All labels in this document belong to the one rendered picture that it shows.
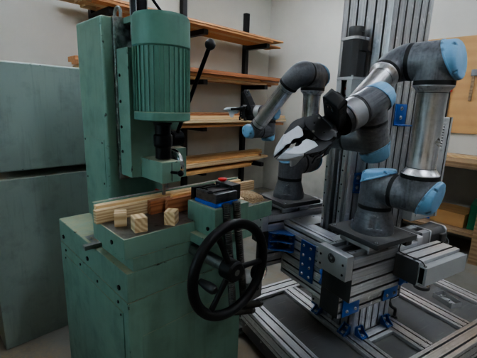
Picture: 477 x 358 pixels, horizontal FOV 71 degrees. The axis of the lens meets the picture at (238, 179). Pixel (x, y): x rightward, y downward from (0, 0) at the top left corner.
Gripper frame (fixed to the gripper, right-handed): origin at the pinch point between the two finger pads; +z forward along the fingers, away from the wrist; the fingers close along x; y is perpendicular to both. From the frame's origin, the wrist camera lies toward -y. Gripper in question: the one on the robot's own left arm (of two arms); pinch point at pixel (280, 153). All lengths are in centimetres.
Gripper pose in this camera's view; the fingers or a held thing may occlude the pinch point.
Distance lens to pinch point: 68.5
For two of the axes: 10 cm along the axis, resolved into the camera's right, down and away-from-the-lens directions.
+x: -6.0, -7.2, 3.5
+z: -7.9, 4.8, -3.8
